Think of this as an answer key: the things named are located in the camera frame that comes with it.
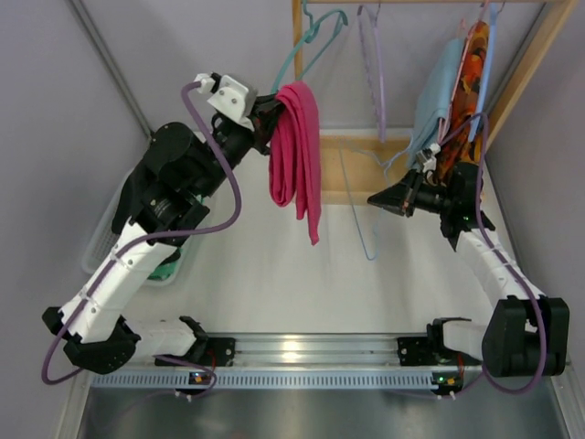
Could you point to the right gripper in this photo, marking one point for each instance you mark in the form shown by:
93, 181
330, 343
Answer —
409, 196

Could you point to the pink trousers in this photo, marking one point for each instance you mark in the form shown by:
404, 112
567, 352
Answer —
295, 162

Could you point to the white plastic basket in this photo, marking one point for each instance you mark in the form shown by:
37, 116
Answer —
103, 239

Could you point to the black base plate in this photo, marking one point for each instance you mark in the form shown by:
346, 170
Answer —
418, 351
211, 352

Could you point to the wooden clothes rack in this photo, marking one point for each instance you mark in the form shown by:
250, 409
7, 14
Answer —
350, 174

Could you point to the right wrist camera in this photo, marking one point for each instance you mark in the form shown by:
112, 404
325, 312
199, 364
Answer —
426, 159

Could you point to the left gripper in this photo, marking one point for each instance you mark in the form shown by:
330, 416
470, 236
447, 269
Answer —
260, 124

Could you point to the black trousers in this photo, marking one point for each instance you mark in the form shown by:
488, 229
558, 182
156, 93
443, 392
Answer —
131, 200

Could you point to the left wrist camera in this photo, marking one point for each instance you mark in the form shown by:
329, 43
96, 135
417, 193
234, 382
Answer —
229, 95

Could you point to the aluminium mounting rail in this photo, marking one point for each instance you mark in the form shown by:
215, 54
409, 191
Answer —
328, 350

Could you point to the light blue trousers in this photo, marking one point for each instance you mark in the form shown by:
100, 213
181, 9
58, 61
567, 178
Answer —
435, 99

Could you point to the lilac hanger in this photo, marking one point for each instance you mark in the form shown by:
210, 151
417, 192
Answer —
371, 52

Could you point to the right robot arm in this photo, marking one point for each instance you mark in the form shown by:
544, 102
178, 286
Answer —
527, 331

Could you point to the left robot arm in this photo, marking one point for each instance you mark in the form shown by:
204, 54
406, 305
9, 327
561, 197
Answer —
161, 201

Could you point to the grey slotted cable duct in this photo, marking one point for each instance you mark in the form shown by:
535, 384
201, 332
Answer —
402, 380

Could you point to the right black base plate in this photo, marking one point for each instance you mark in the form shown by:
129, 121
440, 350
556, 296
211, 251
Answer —
418, 351

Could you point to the green trousers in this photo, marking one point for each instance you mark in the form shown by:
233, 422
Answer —
167, 267

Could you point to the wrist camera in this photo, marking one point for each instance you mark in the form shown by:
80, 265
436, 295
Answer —
426, 159
229, 95

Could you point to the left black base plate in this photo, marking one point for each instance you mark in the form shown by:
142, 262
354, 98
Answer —
211, 352

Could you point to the orange patterned trousers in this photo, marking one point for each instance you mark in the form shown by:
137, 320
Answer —
464, 105

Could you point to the teal hanger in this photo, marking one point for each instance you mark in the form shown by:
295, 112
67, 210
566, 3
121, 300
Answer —
306, 27

